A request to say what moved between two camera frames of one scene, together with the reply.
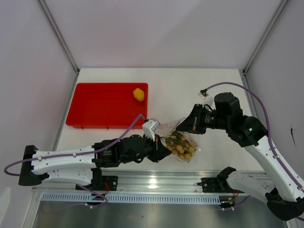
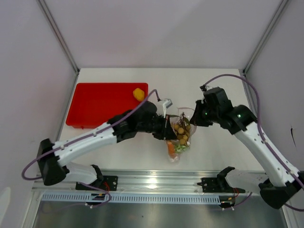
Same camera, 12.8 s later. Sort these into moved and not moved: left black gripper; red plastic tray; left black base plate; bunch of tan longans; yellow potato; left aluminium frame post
Moved: bunch of tan longans; left black gripper
Not moved: yellow potato; left black base plate; left aluminium frame post; red plastic tray
